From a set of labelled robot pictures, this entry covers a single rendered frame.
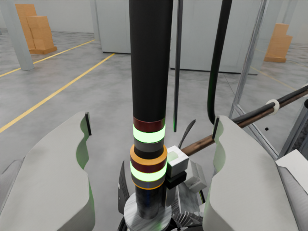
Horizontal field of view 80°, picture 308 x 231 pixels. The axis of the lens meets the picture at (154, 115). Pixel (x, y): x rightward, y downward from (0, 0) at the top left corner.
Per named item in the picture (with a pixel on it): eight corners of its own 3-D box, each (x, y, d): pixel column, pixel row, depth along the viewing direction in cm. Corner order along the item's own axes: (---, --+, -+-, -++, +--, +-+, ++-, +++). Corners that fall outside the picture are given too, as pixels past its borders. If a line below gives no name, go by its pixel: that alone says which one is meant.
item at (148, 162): (152, 159, 26) (153, 133, 24) (172, 180, 23) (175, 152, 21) (125, 172, 24) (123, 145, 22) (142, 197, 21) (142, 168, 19)
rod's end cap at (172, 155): (170, 158, 27) (172, 147, 26) (180, 167, 25) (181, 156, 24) (159, 164, 26) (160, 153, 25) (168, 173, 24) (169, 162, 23)
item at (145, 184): (152, 157, 26) (153, 150, 25) (172, 178, 23) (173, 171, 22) (124, 170, 24) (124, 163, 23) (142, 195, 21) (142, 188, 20)
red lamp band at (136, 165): (153, 142, 25) (153, 135, 24) (174, 162, 22) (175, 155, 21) (123, 155, 23) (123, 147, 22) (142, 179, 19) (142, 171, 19)
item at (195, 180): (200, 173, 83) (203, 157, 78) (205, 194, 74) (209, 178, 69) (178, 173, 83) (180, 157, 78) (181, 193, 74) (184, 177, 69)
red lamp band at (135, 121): (153, 112, 21) (153, 102, 21) (171, 125, 19) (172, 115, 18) (127, 120, 20) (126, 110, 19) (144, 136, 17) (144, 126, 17)
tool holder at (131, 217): (162, 180, 33) (166, 137, 28) (190, 212, 28) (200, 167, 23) (116, 207, 29) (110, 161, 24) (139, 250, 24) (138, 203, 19)
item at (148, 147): (152, 130, 23) (153, 122, 22) (169, 145, 20) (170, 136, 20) (128, 139, 21) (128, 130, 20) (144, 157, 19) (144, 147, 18)
